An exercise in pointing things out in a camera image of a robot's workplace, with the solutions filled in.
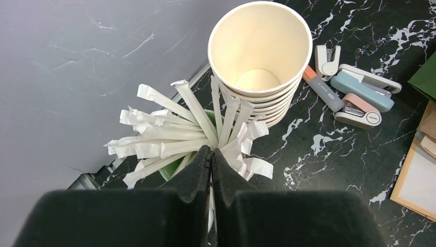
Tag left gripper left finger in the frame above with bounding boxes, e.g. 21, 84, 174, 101
14, 145, 211, 246

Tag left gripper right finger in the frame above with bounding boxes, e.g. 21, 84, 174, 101
211, 149, 385, 246

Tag green cup of straws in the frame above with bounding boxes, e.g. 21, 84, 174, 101
106, 79, 274, 188

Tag tall stack paper cups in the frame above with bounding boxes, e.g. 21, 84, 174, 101
207, 1, 313, 127

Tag striped paper bag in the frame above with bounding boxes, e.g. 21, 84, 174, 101
390, 137, 435, 221

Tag brown kraft paper bag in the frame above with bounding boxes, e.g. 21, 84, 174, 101
416, 101, 435, 158

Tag green paper bag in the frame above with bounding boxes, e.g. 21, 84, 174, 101
408, 52, 436, 102

